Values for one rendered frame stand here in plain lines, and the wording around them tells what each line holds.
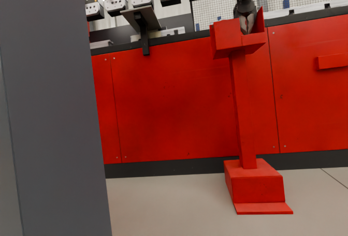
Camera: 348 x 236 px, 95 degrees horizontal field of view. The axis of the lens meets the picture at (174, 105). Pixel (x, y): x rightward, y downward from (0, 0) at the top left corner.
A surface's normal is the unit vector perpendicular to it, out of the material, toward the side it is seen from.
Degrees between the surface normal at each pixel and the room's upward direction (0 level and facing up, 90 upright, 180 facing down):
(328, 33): 90
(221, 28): 90
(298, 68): 90
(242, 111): 90
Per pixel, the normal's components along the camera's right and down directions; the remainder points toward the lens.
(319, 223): -0.11, -0.99
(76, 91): 0.95, -0.10
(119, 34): -0.14, 0.03
